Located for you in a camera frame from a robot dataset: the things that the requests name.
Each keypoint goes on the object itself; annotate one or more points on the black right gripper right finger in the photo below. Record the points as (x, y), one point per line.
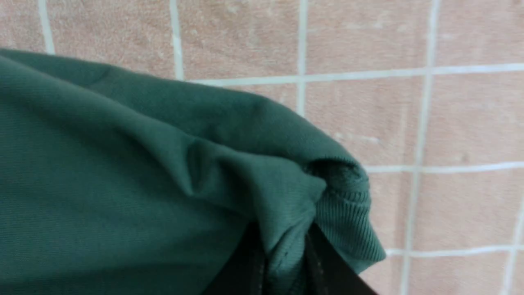
(327, 272)

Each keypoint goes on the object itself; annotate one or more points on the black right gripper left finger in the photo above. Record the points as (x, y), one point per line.
(243, 273)

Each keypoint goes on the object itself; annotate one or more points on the green long sleeve shirt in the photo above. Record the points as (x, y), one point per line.
(119, 183)

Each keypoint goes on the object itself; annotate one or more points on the pink checkered table cloth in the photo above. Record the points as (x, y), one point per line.
(426, 94)

